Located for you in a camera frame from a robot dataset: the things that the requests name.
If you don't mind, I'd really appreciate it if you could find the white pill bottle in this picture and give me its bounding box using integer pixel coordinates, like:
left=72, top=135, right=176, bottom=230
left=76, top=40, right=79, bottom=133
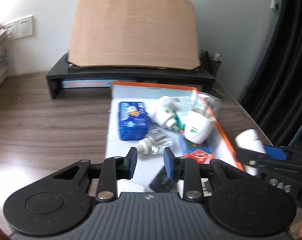
left=235, top=128, right=267, bottom=177

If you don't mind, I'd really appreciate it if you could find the playing cards pack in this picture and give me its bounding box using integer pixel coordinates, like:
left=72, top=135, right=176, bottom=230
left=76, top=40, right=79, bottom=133
left=179, top=131, right=214, bottom=164

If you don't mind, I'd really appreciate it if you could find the white diffuser with bottle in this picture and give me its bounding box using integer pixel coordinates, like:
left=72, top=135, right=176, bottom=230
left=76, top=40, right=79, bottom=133
left=184, top=93, right=220, bottom=144

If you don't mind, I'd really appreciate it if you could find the teal white carton box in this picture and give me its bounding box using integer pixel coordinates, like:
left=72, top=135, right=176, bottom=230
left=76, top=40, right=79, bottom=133
left=172, top=96, right=197, bottom=130

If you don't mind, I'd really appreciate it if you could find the small black shiny block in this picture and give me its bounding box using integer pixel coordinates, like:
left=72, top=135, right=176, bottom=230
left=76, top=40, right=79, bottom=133
left=149, top=166, right=178, bottom=193

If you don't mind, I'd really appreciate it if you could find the clear glass refill bottle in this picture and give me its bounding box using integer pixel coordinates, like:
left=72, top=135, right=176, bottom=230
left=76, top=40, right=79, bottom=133
left=136, top=129, right=173, bottom=155

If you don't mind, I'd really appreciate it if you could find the white plug-in diffuser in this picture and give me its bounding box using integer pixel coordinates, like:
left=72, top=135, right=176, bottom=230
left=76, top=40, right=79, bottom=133
left=147, top=96, right=179, bottom=130

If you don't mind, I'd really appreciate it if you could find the blue tin box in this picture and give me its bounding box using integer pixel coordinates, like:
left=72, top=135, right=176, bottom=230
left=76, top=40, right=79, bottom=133
left=118, top=101, right=149, bottom=141

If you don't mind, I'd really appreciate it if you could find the white usb charger cube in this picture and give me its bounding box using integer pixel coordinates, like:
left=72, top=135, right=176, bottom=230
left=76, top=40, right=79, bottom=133
left=117, top=179, right=145, bottom=195

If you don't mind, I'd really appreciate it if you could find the black curtain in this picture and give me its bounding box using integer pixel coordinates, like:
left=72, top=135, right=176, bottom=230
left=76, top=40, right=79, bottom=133
left=241, top=0, right=302, bottom=146

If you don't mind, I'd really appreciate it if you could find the black mesh pen holder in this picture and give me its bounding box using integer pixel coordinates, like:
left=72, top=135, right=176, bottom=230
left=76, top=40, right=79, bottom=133
left=200, top=50, right=222, bottom=77

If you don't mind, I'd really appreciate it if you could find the orange white box lid tray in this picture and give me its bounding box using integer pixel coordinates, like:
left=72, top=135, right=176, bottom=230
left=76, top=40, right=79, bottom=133
left=106, top=82, right=242, bottom=193

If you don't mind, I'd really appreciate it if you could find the book under riser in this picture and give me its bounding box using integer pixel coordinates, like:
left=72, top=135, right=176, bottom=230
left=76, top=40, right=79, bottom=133
left=61, top=79, right=137, bottom=88

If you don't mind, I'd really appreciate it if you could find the black monitor riser shelf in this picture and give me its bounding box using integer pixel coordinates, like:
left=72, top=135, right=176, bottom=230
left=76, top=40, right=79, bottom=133
left=46, top=53, right=215, bottom=99

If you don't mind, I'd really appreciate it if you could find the wooden book stand board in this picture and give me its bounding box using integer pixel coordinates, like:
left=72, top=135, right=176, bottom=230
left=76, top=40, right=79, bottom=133
left=68, top=0, right=200, bottom=70

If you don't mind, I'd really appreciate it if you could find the white wall socket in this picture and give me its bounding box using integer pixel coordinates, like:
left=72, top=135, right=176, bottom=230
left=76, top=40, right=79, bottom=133
left=15, top=15, right=33, bottom=38

